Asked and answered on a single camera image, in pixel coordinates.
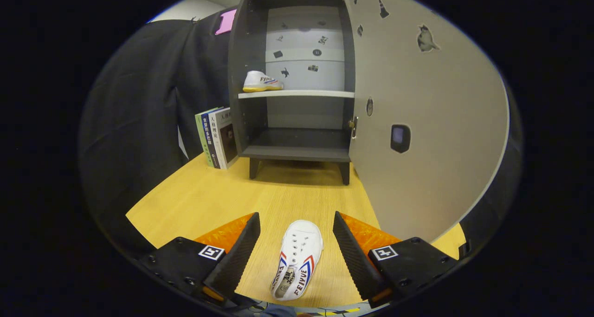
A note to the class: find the person's blue trousers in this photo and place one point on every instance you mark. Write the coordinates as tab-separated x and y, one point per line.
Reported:
278	311

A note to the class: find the metal door hinge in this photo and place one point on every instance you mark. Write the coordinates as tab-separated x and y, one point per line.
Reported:
353	127

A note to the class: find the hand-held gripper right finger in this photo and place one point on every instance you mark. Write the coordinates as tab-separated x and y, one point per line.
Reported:
352	256

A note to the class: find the green book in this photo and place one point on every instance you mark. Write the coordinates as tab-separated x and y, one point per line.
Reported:
200	136

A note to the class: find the white and black book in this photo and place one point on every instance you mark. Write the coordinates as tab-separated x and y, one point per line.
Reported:
225	140

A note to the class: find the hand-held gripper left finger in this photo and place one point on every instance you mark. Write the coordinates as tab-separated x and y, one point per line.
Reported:
241	252

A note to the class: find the white canvas shoe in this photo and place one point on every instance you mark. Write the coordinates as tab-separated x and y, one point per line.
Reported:
260	81
299	252

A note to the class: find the dark blue book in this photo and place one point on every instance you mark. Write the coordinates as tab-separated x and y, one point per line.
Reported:
209	138

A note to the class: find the beige shoe cabinet door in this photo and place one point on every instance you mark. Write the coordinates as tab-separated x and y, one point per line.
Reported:
441	122

